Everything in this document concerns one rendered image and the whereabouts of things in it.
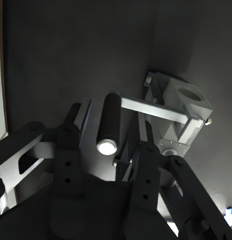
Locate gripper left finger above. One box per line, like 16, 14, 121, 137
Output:
0, 98, 92, 229

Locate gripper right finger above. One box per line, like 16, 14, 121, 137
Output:
125, 112, 232, 240

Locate silver lever with black grip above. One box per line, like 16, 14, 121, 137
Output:
96, 89, 205, 156

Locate blue and white object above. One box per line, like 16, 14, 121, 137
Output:
224, 206, 232, 224

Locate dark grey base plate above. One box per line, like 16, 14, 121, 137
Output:
113, 70, 188, 182

